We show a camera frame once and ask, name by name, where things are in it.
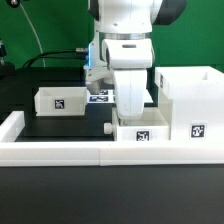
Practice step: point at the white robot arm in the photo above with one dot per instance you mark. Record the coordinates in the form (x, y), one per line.
(121, 51)

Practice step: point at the white drawer cabinet box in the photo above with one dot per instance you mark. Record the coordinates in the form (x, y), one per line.
(191, 100)

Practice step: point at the white drawer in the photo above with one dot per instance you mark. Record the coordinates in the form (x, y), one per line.
(151, 126)
(60, 101)

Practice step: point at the white foam boundary frame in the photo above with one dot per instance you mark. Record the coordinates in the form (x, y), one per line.
(14, 153)

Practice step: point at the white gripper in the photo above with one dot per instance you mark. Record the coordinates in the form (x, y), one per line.
(130, 86)

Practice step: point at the white marker tag sheet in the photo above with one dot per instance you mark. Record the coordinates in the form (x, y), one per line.
(107, 96)

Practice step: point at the black work mat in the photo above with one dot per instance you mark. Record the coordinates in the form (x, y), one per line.
(89, 127)

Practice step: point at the black camera knob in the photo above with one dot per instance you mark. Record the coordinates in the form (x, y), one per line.
(13, 3)

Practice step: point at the black tripod stand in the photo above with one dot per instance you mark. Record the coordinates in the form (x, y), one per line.
(6, 68)

